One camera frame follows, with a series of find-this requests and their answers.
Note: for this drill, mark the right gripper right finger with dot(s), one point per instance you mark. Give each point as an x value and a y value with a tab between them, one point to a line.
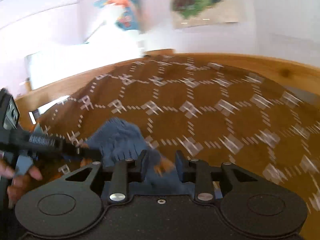
198	173

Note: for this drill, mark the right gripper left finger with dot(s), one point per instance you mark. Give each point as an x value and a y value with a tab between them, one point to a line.
125	172

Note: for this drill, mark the blue pyjama pants orange print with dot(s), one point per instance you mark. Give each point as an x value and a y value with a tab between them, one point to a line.
117	140

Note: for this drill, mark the person left hand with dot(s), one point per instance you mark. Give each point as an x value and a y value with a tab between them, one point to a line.
21	184

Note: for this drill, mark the brown PF patterned duvet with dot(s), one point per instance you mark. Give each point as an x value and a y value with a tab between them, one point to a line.
210	111

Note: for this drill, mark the wooden bed frame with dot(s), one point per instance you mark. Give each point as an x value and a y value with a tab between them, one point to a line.
285	72

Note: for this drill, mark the anime boy wall poster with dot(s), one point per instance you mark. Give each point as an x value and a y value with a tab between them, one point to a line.
192	13

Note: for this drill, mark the pale blue wall poster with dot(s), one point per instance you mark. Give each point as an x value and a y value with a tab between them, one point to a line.
129	18

